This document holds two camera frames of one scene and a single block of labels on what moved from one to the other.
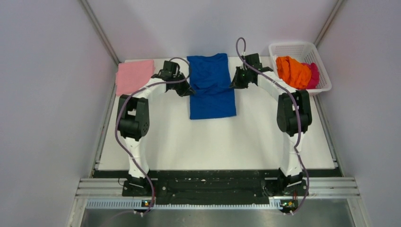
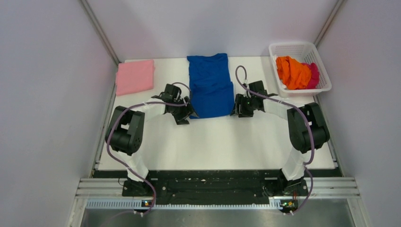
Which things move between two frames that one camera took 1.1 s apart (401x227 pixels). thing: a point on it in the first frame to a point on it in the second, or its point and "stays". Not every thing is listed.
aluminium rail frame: [339, 187] stays
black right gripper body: [241, 80] to [247, 105]
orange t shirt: [290, 70] stays
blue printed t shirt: [210, 80] stays
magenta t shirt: [314, 78] stays
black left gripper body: [182, 88] to [180, 112]
